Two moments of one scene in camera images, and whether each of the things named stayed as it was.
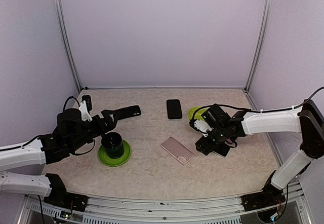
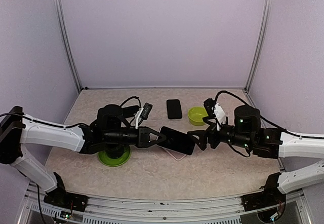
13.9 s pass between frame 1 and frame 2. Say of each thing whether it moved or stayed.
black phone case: stayed
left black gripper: moved
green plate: stayed
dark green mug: stayed
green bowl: stayed
